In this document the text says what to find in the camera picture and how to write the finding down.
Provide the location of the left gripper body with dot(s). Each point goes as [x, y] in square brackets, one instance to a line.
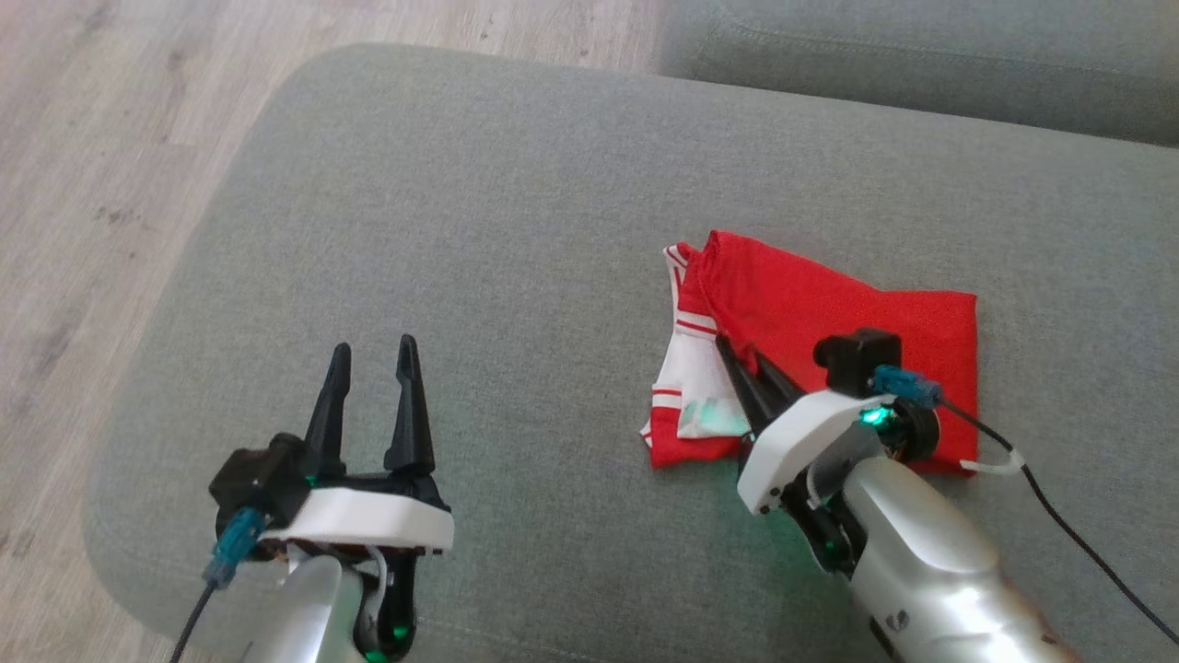
[368, 520]

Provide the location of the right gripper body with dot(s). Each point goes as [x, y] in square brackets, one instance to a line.
[801, 442]

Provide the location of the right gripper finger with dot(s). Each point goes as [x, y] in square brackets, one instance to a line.
[748, 391]
[781, 387]

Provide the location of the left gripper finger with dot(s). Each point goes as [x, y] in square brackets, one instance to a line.
[410, 414]
[330, 414]

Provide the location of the red Bulls 23 jersey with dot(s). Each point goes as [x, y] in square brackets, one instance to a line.
[829, 304]

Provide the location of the large grey sofa chaise cushion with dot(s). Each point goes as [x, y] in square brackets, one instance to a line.
[516, 230]

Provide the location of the grey sofa back cushion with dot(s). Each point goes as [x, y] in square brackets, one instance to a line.
[921, 55]

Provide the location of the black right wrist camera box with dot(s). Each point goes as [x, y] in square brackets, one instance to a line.
[857, 354]

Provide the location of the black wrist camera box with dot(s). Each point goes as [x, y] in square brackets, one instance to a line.
[857, 354]
[258, 479]

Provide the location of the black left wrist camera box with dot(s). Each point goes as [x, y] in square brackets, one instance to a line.
[258, 479]

